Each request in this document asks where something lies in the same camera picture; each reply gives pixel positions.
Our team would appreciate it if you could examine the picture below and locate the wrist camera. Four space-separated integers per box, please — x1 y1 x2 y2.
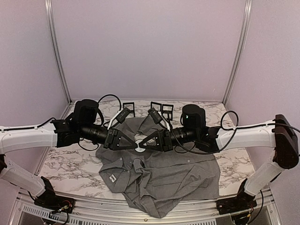
107 107 131 130
148 107 171 131

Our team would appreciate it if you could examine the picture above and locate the left black display frame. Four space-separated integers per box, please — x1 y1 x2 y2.
123 102 135 117

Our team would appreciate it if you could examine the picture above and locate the front aluminium rail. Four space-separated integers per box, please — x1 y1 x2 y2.
14 185 279 225

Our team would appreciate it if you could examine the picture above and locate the middle black display frame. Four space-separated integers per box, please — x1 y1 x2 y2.
150 101 163 112

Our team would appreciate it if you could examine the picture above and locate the left aluminium frame post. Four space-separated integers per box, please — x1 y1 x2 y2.
45 0 72 105

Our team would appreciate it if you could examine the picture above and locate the black display frame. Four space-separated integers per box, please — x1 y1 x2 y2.
150 101 163 112
123 102 135 117
162 104 174 121

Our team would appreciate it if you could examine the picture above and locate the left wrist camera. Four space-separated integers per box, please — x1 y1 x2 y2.
107 107 131 130

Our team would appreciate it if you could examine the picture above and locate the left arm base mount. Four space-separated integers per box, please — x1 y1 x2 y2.
34 176 75 213

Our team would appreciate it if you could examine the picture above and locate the grey button shirt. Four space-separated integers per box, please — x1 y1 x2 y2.
95 116 221 219

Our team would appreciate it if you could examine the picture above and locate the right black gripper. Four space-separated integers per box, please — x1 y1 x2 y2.
139 127 198 153

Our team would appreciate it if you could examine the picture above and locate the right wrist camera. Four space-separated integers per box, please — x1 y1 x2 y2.
148 107 171 131

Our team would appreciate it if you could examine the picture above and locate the right aluminium frame post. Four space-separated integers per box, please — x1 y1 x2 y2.
222 0 253 106

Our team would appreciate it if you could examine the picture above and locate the right black display frame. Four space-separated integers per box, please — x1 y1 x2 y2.
162 104 174 121

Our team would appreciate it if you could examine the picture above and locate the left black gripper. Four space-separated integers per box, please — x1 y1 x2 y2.
79 123 137 151

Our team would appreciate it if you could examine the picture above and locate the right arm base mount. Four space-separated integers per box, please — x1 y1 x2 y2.
216 179 257 215

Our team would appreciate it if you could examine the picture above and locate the aluminium frame post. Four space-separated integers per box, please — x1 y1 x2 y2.
222 0 253 106
45 0 72 105

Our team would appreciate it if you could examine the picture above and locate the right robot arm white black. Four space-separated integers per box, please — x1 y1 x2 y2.
137 104 300 210

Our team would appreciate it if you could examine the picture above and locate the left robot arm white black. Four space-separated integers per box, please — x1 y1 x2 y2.
0 99 137 209

